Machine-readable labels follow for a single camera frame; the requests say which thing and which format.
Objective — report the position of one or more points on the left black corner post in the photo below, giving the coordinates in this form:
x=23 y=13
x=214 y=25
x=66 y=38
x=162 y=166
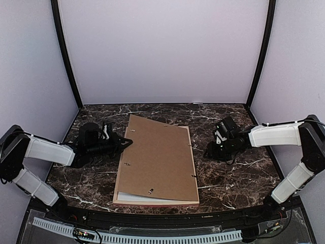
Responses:
x=64 y=52

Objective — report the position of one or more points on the black corner post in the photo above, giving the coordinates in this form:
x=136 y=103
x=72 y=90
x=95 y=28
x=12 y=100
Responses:
x=64 y=52
x=262 y=53

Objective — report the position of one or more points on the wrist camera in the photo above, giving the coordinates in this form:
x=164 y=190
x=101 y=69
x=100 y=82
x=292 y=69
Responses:
x=107 y=130
x=219 y=139

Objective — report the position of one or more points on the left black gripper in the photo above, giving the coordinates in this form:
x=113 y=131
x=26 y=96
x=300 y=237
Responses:
x=118 y=148

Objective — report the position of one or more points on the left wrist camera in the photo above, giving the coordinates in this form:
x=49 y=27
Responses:
x=107 y=130

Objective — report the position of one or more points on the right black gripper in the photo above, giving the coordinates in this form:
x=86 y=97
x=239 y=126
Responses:
x=212 y=152

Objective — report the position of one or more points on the right black corner post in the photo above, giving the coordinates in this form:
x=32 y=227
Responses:
x=262 y=53

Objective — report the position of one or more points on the brown cardboard backing board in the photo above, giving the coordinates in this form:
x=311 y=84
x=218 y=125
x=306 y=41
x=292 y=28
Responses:
x=157 y=162

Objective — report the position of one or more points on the black front rail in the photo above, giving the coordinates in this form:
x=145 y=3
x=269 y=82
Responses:
x=104 y=220

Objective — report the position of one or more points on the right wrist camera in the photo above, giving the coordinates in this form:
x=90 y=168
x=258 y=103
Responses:
x=219 y=139

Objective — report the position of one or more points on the cat and books photo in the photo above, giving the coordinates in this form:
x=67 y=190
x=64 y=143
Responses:
x=137 y=198

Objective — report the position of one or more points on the white slotted cable duct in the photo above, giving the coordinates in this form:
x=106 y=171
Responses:
x=138 y=235

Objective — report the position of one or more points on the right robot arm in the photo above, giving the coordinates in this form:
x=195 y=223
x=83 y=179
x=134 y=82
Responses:
x=230 y=139

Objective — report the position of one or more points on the pink wooden picture frame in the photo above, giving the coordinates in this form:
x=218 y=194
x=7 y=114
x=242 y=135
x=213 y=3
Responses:
x=152 y=202

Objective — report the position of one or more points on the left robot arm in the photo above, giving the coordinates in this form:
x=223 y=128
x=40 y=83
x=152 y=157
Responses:
x=16 y=145

